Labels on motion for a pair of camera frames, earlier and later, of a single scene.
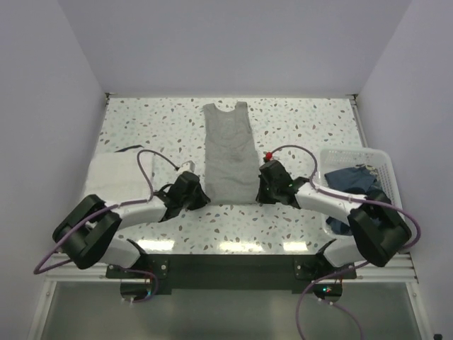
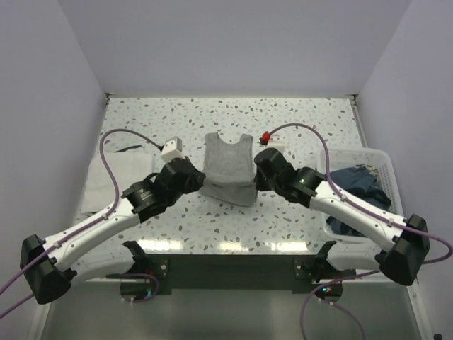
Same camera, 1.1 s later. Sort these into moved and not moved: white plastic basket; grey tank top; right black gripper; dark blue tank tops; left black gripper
Moved: grey tank top; left black gripper; right black gripper
Not moved: white plastic basket; dark blue tank tops
